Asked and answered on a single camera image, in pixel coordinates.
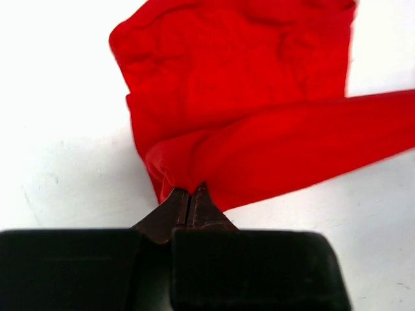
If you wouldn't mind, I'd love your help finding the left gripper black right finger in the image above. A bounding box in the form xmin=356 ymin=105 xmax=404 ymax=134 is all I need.
xmin=171 ymin=185 xmax=351 ymax=310

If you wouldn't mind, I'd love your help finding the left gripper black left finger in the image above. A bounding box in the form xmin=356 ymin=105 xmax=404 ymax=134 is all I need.
xmin=1 ymin=189 xmax=189 ymax=310

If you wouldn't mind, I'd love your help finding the red t shirt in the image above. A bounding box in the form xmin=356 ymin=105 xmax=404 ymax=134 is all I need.
xmin=109 ymin=1 xmax=414 ymax=211

